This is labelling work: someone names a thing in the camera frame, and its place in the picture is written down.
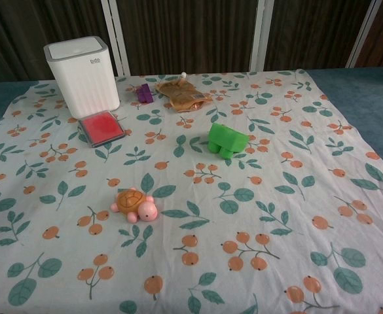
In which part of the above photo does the red ink pad clear case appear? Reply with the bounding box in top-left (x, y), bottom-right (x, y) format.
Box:
top-left (77, 111), bottom-right (127, 148)

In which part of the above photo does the fruit and leaf patterned tablecloth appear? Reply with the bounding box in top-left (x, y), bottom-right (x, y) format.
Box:
top-left (0, 67), bottom-right (383, 314)

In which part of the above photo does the brown spout pouch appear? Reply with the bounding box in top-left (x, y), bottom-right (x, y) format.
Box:
top-left (154, 71), bottom-right (211, 113)

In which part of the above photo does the dark brown ribbed screen panel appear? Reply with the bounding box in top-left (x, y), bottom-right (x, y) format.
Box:
top-left (0, 0), bottom-right (383, 88)

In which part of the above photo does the green block toy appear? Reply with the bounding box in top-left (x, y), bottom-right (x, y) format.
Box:
top-left (207, 122), bottom-right (249, 160)

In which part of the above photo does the pink turtle toy orange shell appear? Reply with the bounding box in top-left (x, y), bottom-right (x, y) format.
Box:
top-left (109, 186), bottom-right (160, 225)

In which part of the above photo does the white desktop trash bin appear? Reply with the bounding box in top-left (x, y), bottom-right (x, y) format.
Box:
top-left (43, 43), bottom-right (120, 118)

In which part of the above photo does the white screen frame post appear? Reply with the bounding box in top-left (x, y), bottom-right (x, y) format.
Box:
top-left (100, 0), bottom-right (132, 77)
top-left (249, 0), bottom-right (274, 73)
top-left (345, 0), bottom-right (383, 69)

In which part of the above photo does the purple small block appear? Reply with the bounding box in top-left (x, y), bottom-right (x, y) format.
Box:
top-left (137, 83), bottom-right (155, 104)

